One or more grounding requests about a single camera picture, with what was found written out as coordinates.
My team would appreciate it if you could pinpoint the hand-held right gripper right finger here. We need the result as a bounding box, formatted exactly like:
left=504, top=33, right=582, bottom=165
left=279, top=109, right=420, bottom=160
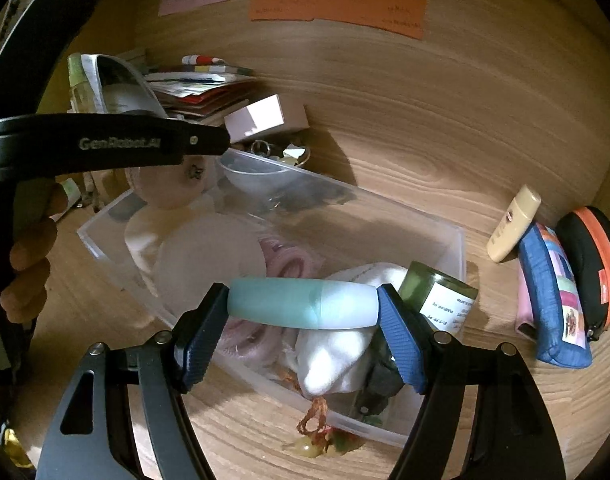
left=376, top=284, right=568, bottom=480

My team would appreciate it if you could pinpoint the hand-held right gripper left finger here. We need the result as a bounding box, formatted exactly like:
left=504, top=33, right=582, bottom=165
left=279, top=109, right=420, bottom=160
left=35, top=282, right=231, bottom=480

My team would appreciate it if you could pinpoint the dark green bottle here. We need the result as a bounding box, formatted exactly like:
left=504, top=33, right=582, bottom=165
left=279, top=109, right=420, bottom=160
left=352, top=261, right=478, bottom=421

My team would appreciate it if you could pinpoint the white drawstring pouch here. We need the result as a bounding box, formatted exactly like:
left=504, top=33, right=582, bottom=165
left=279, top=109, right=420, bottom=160
left=296, top=262, right=408, bottom=396

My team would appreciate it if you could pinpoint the white translucent jar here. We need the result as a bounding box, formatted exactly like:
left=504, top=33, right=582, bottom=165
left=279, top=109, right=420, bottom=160
left=155, top=212, right=267, bottom=313

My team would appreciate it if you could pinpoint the mint squeeze bottle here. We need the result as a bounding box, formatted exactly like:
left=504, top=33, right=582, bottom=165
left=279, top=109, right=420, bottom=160
left=227, top=277, right=381, bottom=331

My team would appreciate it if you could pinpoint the beaded tassel charm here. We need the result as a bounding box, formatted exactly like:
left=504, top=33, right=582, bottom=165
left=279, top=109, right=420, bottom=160
left=285, top=395, right=361, bottom=458

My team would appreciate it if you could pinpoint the clear plastic container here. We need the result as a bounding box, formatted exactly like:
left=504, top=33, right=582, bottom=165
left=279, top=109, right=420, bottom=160
left=76, top=147, right=467, bottom=448

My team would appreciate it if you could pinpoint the person's left hand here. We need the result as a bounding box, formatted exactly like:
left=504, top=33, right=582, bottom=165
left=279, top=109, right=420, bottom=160
left=0, top=182, right=68, bottom=323

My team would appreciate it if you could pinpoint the green spray bottle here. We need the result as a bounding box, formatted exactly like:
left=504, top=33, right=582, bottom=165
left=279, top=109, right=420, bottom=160
left=67, top=53, right=103, bottom=113

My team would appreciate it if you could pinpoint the curved white sheet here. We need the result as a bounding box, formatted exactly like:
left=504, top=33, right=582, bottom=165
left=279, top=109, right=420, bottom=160
left=82, top=54, right=166, bottom=118

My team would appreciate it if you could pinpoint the pink flat case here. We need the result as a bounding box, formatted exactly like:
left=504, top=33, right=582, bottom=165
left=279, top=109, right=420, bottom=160
left=516, top=280, right=538, bottom=342

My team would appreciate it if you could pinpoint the stack of books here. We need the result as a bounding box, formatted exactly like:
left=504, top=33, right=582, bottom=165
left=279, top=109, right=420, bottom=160
left=145, top=57, right=258, bottom=123

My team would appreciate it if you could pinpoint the blue patchwork pouch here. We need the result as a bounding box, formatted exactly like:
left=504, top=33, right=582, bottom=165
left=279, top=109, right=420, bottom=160
left=518, top=222, right=593, bottom=368

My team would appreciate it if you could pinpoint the cream lotion bottle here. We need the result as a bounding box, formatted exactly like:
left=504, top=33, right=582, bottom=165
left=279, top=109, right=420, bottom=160
left=486, top=185, right=542, bottom=263

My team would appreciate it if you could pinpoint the clear plastic bowl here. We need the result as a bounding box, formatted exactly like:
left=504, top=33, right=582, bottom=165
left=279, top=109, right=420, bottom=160
left=220, top=150, right=296, bottom=196

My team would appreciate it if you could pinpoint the black orange zip case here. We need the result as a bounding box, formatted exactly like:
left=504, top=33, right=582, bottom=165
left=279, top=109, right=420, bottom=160
left=555, top=206, right=610, bottom=342

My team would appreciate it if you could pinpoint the bunch of keys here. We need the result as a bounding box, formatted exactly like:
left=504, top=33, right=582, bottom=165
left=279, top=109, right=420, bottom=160
left=250, top=140, right=313, bottom=166

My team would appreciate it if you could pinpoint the small white box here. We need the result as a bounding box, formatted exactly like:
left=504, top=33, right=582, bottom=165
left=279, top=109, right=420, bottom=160
left=224, top=94, right=308, bottom=142

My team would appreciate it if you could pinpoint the orange paper note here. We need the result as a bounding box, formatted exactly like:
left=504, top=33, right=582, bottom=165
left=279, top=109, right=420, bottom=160
left=249, top=0, right=427, bottom=40

